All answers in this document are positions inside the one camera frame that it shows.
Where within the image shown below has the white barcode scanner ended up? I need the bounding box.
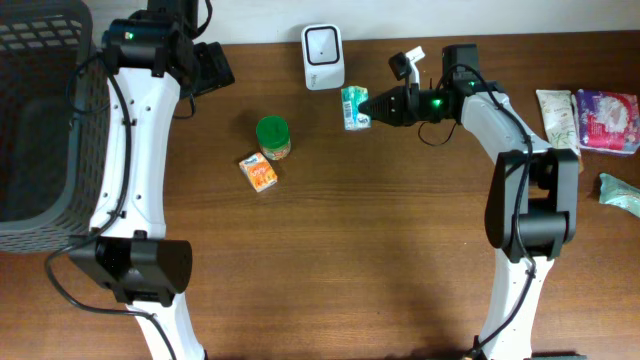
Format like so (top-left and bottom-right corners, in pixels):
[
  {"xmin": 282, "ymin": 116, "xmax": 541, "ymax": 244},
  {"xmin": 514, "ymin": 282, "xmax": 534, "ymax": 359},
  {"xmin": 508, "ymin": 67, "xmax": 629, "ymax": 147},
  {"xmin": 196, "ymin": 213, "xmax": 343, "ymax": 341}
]
[{"xmin": 301, "ymin": 24, "xmax": 345, "ymax": 91}]

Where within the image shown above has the grey plastic mesh basket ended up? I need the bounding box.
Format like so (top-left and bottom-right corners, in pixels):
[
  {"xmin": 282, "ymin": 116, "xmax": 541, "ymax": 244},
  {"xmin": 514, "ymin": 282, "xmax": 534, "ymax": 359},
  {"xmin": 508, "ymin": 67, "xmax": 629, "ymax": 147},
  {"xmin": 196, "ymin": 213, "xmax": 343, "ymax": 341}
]
[{"xmin": 1, "ymin": 1, "xmax": 109, "ymax": 253}]

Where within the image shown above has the red purple pad package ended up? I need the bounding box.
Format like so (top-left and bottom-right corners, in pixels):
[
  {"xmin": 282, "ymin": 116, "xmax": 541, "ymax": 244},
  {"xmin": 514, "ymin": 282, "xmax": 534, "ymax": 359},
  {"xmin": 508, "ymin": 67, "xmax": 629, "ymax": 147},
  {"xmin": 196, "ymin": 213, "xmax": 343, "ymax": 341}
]
[{"xmin": 572, "ymin": 89, "xmax": 639, "ymax": 156}]

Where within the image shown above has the orange tissue pack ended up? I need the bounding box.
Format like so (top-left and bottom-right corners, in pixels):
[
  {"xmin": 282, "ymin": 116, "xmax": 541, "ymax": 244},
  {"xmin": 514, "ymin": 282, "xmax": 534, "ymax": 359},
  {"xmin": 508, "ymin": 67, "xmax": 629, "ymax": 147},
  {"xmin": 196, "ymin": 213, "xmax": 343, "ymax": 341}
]
[{"xmin": 239, "ymin": 153, "xmax": 278, "ymax": 192}]

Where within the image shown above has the white cream tube gold cap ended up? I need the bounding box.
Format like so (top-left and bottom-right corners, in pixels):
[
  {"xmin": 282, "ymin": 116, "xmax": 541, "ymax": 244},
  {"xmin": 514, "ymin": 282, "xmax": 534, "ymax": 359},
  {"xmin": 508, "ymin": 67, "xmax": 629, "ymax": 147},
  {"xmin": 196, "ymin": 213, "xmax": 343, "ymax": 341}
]
[{"xmin": 536, "ymin": 90, "xmax": 584, "ymax": 173}]

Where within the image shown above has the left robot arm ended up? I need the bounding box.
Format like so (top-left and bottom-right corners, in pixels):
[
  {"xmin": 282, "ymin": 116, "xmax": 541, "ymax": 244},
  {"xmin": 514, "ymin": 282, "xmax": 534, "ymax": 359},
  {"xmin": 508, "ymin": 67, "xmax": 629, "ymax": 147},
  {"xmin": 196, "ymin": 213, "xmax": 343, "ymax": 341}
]
[{"xmin": 63, "ymin": 0, "xmax": 234, "ymax": 359}]

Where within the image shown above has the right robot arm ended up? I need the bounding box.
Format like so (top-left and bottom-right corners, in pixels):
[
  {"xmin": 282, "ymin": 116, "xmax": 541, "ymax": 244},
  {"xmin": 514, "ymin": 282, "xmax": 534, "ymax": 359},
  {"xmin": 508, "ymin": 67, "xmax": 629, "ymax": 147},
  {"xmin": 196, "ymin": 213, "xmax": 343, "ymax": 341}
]
[{"xmin": 358, "ymin": 44, "xmax": 579, "ymax": 359}]

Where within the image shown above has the teal tissue pack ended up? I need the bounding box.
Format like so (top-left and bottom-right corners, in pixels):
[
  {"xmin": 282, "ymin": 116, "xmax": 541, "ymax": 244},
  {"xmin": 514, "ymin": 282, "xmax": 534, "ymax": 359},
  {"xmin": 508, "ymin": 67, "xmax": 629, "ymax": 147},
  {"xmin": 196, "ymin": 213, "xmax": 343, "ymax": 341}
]
[{"xmin": 341, "ymin": 86, "xmax": 372, "ymax": 131}]

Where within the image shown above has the mint green wipes packet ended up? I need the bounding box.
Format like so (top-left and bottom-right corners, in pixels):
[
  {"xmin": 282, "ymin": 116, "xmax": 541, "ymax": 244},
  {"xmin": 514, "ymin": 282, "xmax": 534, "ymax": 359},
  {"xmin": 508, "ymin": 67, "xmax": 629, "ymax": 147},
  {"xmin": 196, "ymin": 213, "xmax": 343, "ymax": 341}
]
[{"xmin": 599, "ymin": 173, "xmax": 640, "ymax": 217}]

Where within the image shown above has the green lid glass jar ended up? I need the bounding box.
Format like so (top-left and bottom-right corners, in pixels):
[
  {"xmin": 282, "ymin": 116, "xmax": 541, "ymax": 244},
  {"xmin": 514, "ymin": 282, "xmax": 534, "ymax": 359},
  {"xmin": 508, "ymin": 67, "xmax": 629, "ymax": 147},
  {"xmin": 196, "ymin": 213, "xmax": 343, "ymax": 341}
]
[{"xmin": 256, "ymin": 115, "xmax": 291, "ymax": 160}]

